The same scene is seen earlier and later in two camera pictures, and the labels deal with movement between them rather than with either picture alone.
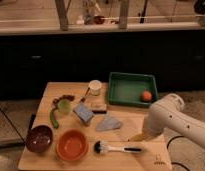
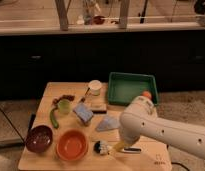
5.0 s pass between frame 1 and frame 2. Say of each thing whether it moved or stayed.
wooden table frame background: stayed
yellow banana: moved
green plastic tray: stayed
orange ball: stayed
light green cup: stayed
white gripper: moved
